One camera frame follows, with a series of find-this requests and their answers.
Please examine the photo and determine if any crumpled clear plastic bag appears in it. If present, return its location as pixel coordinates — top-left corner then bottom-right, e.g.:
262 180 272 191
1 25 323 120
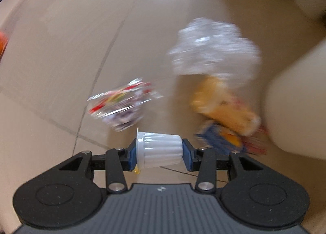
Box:
168 17 261 89

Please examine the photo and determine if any red flat wrapper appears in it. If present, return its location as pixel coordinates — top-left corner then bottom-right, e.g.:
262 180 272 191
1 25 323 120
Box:
241 125 269 155

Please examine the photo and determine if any small blue white carton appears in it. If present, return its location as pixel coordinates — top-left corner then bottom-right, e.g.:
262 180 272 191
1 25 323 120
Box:
195 120 245 155

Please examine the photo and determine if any orange wooden furniture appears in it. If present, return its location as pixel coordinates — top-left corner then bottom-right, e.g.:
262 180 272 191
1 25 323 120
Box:
0 32 8 58

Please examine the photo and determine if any white ribbed plastic cup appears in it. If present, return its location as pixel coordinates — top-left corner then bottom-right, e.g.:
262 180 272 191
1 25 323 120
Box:
134 129 183 174

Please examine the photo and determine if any white plastic waste bin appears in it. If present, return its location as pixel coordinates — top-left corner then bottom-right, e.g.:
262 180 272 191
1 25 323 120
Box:
264 41 325 159

